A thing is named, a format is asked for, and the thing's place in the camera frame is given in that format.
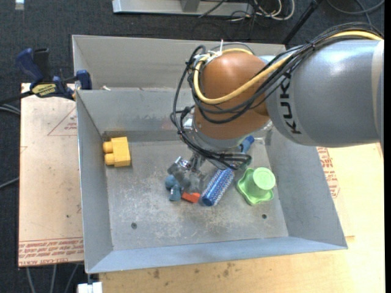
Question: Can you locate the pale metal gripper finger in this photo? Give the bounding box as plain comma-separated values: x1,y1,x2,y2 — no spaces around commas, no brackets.
188,171,205,194
167,156,192,189

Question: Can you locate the small orange-red block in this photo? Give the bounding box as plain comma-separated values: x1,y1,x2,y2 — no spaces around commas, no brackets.
181,191,202,204

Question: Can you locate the green flower-shaped saucer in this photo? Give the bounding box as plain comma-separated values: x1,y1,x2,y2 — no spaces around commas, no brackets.
236,167,275,206

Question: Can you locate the blue mesh hair roller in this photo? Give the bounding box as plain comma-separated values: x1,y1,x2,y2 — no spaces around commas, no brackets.
200,167,235,208

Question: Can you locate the light green toy cup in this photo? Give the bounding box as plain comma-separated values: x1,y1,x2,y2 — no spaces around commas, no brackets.
251,167,277,192

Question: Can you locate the brown cardboard board red print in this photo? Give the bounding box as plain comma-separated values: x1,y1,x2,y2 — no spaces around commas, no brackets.
18,82,384,268

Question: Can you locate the grey metal bin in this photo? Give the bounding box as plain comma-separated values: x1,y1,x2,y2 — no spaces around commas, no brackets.
71,34,348,274

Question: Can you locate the yellow toy building block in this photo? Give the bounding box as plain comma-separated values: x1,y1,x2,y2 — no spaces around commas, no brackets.
102,136,132,168

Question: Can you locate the blue-grey toy figure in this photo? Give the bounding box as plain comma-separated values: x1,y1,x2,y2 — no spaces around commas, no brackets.
164,174,184,203

